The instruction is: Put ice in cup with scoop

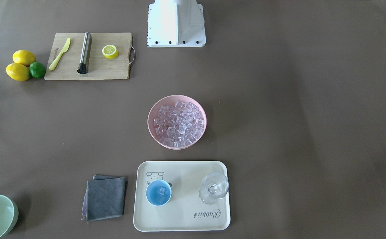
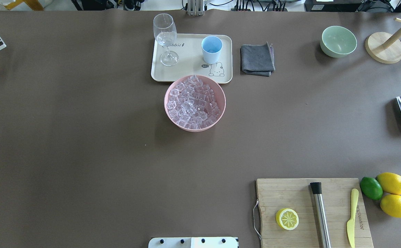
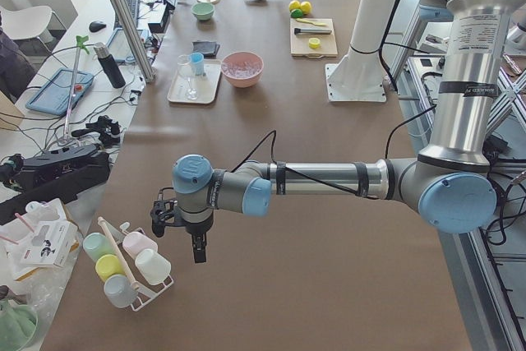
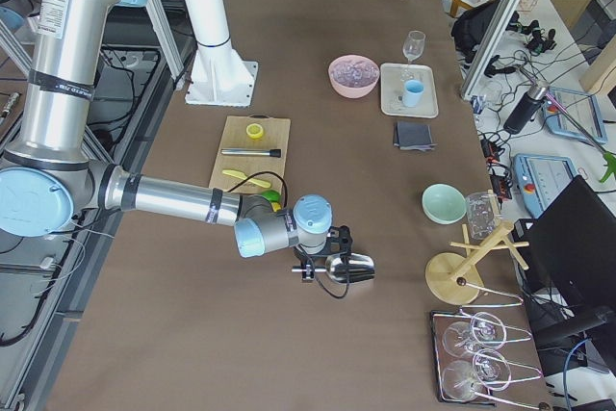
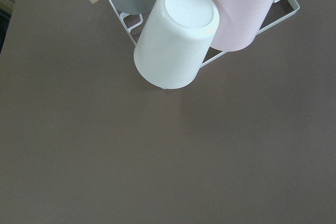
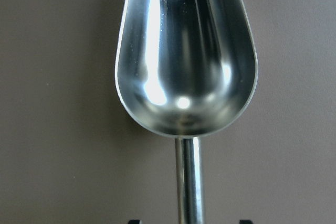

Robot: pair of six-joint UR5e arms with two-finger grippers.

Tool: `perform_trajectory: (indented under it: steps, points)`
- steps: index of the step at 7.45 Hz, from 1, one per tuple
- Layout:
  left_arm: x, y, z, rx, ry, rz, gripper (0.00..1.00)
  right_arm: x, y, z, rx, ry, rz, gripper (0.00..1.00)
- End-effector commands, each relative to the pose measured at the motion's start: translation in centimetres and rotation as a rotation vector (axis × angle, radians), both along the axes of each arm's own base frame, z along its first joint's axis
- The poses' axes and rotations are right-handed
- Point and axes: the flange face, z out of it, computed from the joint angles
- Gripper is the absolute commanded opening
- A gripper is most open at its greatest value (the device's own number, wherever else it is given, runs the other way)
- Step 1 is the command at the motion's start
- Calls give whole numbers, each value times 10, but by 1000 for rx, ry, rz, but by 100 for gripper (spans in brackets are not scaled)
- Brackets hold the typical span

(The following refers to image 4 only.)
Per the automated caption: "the cream serving tray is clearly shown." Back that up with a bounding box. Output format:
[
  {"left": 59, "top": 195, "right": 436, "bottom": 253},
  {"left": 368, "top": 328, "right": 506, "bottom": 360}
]
[{"left": 380, "top": 63, "right": 439, "bottom": 118}]

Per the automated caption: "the green bowl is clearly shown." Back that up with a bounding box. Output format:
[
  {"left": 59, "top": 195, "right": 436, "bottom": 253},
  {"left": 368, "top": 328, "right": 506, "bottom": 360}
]
[{"left": 422, "top": 184, "right": 466, "bottom": 224}]

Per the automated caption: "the aluminium frame post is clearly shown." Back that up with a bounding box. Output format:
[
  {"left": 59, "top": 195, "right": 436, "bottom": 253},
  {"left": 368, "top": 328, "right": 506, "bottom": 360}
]
[{"left": 460, "top": 0, "right": 520, "bottom": 101}]

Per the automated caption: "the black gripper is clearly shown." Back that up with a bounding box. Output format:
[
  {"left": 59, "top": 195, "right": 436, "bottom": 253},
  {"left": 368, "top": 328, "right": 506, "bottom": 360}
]
[{"left": 294, "top": 225, "right": 353, "bottom": 282}]

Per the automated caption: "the black bag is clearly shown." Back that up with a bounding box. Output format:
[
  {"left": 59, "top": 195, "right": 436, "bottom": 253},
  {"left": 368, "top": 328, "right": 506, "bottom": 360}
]
[{"left": 451, "top": 0, "right": 501, "bottom": 55}]

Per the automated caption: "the half lemon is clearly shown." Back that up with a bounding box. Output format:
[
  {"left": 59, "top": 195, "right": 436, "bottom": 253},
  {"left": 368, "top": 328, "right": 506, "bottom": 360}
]
[{"left": 245, "top": 123, "right": 265, "bottom": 140}]

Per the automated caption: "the blue teach pendant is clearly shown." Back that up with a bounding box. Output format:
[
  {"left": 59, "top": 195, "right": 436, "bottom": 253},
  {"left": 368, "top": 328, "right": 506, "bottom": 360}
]
[
  {"left": 513, "top": 154, "right": 576, "bottom": 218},
  {"left": 542, "top": 87, "right": 608, "bottom": 144}
]

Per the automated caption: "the hanging wine glass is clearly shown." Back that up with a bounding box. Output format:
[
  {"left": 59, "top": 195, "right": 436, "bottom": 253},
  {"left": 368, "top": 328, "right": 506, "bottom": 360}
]
[
  {"left": 440, "top": 347, "right": 545, "bottom": 403},
  {"left": 441, "top": 312, "right": 532, "bottom": 358}
]

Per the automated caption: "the black water bottle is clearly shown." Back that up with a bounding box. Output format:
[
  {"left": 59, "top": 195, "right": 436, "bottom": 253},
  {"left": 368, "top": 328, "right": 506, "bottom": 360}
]
[{"left": 503, "top": 81, "right": 550, "bottom": 135}]

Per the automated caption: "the black glass tray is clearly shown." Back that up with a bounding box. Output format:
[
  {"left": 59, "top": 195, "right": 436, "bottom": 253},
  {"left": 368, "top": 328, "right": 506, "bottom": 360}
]
[{"left": 428, "top": 309, "right": 552, "bottom": 405}]

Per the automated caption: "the wooden glass stand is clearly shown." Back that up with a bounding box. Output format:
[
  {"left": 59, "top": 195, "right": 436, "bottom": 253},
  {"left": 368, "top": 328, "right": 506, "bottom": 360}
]
[{"left": 424, "top": 190, "right": 529, "bottom": 306}]

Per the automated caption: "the metal ice scoop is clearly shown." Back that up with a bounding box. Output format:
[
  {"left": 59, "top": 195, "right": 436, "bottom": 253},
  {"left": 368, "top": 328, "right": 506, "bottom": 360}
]
[{"left": 292, "top": 253, "right": 375, "bottom": 284}]

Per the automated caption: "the light blue cup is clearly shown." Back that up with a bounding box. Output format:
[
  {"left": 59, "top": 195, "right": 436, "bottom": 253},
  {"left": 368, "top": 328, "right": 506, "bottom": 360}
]
[{"left": 401, "top": 79, "right": 424, "bottom": 108}]

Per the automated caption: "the yellow plastic knife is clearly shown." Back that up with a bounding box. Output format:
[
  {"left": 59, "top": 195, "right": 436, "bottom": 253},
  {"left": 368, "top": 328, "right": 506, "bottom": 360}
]
[{"left": 221, "top": 169, "right": 271, "bottom": 189}]

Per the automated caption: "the wooden cutting board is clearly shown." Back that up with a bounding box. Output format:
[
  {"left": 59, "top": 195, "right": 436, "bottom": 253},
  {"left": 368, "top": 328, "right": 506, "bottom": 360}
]
[{"left": 209, "top": 116, "right": 291, "bottom": 191}]

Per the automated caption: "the clear glass pitcher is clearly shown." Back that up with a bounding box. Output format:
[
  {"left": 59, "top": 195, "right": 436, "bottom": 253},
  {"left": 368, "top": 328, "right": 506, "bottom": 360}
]
[{"left": 466, "top": 190, "right": 501, "bottom": 240}]

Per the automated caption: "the green lime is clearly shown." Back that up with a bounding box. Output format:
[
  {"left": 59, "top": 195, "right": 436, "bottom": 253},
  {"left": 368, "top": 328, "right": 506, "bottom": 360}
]
[{"left": 261, "top": 190, "right": 281, "bottom": 203}]

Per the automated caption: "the steel muddler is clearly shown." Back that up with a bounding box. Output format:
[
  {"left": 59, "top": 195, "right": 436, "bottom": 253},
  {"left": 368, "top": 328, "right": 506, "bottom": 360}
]
[{"left": 220, "top": 148, "right": 282, "bottom": 158}]

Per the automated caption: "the black monitor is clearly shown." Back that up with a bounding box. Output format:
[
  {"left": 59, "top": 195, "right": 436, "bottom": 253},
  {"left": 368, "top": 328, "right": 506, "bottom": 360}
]
[{"left": 528, "top": 176, "right": 615, "bottom": 312}]

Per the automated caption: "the pink bowl of ice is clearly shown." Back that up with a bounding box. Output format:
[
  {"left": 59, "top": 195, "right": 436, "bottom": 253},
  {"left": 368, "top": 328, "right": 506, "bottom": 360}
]
[{"left": 328, "top": 55, "right": 380, "bottom": 99}]

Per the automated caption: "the clear wine glass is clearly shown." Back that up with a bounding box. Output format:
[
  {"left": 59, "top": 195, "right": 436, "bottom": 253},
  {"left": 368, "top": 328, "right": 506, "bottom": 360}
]
[{"left": 400, "top": 31, "right": 425, "bottom": 82}]

